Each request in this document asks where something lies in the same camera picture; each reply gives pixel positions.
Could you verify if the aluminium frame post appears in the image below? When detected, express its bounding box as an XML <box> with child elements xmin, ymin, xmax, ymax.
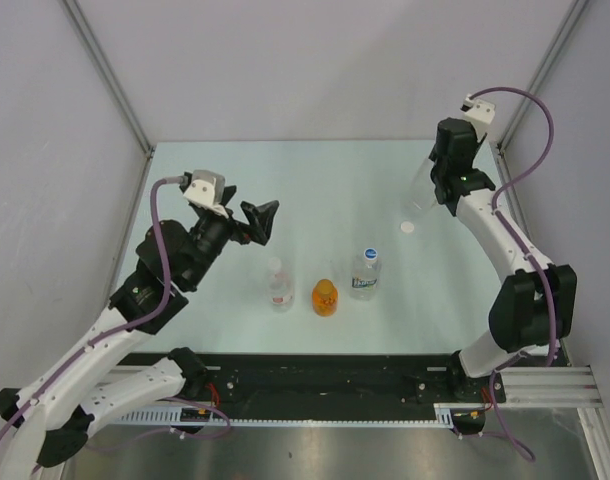
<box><xmin>496</xmin><ymin>0</ymin><xmax>592</xmax><ymax>151</ymax></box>
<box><xmin>59</xmin><ymin>0</ymin><xmax>153</xmax><ymax>157</ymax></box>

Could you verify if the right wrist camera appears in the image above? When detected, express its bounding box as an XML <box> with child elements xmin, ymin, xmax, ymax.
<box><xmin>461</xmin><ymin>94</ymin><xmax>496</xmax><ymax>143</ymax></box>

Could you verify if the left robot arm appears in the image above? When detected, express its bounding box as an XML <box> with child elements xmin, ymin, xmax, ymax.
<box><xmin>0</xmin><ymin>176</ymin><xmax>279</xmax><ymax>479</ymax></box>

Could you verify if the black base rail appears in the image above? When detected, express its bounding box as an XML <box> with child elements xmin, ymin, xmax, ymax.
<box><xmin>181</xmin><ymin>353</ymin><xmax>506</xmax><ymax>423</ymax></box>

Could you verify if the right aluminium frame post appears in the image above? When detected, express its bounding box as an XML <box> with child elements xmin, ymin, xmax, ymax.
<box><xmin>496</xmin><ymin>0</ymin><xmax>592</xmax><ymax>151</ymax></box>

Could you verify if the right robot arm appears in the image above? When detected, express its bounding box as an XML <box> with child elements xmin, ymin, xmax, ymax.
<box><xmin>429</xmin><ymin>118</ymin><xmax>577</xmax><ymax>401</ymax></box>

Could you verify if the small clear bottle white cap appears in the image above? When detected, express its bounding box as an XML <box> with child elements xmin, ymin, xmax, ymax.
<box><xmin>267</xmin><ymin>257</ymin><xmax>295</xmax><ymax>311</ymax></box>

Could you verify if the grey cable duct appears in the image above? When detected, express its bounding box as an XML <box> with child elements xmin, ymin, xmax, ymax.
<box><xmin>99</xmin><ymin>404</ymin><xmax>459</xmax><ymax>429</ymax></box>

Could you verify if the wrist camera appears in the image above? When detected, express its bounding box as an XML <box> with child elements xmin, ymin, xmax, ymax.
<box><xmin>461</xmin><ymin>94</ymin><xmax>496</xmax><ymax>143</ymax></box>
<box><xmin>181</xmin><ymin>170</ymin><xmax>225</xmax><ymax>210</ymax></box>

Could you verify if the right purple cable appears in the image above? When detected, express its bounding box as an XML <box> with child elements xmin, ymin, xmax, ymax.
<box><xmin>472</xmin><ymin>86</ymin><xmax>561</xmax><ymax>369</ymax></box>

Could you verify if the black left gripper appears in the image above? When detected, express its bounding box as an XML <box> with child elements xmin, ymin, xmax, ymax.
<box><xmin>182</xmin><ymin>185</ymin><xmax>277</xmax><ymax>289</ymax></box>

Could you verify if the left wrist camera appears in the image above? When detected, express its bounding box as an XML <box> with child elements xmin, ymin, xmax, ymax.
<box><xmin>181</xmin><ymin>170</ymin><xmax>225</xmax><ymax>210</ymax></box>

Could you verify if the clear bottle blue cap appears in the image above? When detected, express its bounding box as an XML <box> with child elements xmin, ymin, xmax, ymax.
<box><xmin>350</xmin><ymin>248</ymin><xmax>381</xmax><ymax>300</ymax></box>

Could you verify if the orange juice bottle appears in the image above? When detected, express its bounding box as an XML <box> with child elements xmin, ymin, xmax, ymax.
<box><xmin>312</xmin><ymin>279</ymin><xmax>338</xmax><ymax>317</ymax></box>

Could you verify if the left aluminium frame post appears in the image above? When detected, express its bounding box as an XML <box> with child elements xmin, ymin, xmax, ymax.
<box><xmin>59</xmin><ymin>0</ymin><xmax>153</xmax><ymax>157</ymax></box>

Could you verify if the large clear bottle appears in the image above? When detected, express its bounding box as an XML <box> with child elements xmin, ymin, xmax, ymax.
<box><xmin>403</xmin><ymin>157</ymin><xmax>436</xmax><ymax>219</ymax></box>

